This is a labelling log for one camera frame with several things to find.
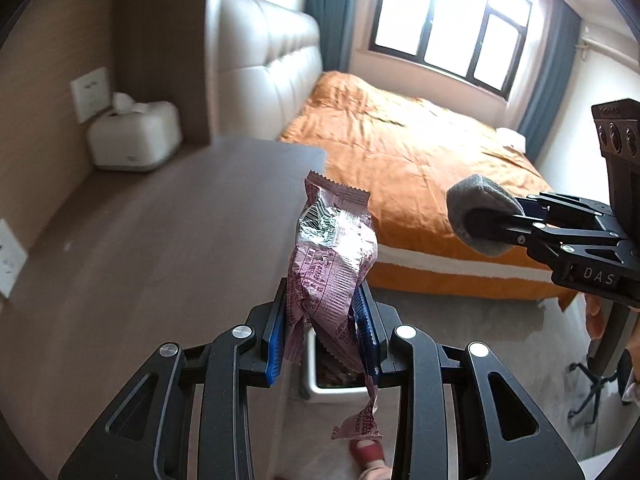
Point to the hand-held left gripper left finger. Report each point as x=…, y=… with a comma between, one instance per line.
x=274, y=345

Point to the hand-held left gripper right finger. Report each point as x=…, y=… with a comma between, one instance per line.
x=364, y=335

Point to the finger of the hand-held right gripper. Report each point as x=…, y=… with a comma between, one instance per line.
x=565, y=207
x=545, y=240

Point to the pink snack wrapper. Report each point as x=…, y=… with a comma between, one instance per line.
x=325, y=280

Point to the white trash bin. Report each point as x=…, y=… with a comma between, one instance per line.
x=325, y=397

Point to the grey cloth wad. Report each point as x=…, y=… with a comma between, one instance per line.
x=475, y=195

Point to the person's right hand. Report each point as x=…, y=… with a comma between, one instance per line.
x=634, y=347

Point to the white bed sheet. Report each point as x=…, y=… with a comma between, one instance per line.
x=450, y=266

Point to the red slipper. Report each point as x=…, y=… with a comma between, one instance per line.
x=362, y=455

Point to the grey blue curtain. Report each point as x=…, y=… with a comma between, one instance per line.
x=335, y=20
x=555, y=85

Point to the black office chair base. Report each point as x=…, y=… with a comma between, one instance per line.
x=597, y=385

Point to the bed with orange cover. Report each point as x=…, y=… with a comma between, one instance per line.
x=400, y=150

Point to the dark framed window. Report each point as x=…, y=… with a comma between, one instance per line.
x=450, y=25

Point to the white tissue box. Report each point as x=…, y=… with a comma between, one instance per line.
x=135, y=135

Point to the cream padded headboard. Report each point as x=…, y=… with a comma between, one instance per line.
x=270, y=60

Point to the white wall socket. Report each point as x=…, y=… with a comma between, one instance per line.
x=91, y=94
x=11, y=260

